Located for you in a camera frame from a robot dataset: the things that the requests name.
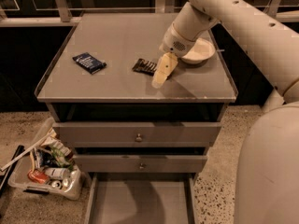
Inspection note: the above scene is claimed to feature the orange snack packet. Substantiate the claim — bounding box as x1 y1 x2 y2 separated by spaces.
27 170 50 184

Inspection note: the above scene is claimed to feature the white bottle in bin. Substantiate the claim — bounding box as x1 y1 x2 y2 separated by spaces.
44 168 70 180

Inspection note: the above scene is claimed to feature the blue snack bar wrapper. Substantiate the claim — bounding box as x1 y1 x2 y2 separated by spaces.
73 52 107 75

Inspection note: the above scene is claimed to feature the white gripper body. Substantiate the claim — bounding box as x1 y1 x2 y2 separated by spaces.
159 23 196 58

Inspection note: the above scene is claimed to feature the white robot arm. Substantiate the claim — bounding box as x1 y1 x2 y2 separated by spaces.
152 0 299 224

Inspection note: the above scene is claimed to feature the white paper bowl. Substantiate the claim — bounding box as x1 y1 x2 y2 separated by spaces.
181 38 216 64

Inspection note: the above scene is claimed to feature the clear plastic bin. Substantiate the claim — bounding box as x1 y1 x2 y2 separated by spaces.
8 118 83 200

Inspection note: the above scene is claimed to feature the grey top drawer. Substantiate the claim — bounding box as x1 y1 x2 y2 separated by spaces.
53 121 221 147

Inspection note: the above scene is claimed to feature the white pole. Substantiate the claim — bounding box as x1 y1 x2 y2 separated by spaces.
262 90 284 113

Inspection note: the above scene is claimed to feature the grey drawer cabinet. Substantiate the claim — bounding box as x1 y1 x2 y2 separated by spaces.
34 12 239 224

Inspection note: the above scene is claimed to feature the green white snack bag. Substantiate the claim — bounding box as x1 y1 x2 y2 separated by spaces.
41 137 74 168

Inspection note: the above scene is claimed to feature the black flat object on floor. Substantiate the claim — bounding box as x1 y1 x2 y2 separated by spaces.
0 145 24 197

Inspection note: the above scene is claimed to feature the grey drawer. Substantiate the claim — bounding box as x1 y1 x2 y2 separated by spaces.
53 121 221 147
84 173 198 224
74 155 207 173

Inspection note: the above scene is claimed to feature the grey middle drawer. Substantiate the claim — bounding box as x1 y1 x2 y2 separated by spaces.
74 155 207 173

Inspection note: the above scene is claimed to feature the grey bottom drawer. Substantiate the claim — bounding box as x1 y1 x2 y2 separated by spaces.
84 173 198 224

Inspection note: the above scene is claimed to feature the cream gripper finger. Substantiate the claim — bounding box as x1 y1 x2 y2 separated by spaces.
151 52 178 89

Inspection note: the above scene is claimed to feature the metal railing frame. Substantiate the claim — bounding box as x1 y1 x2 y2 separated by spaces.
0 0 299 28

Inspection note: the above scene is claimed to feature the dark chocolate rxbar wrapper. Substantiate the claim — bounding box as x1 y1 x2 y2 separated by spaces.
132 58 157 76

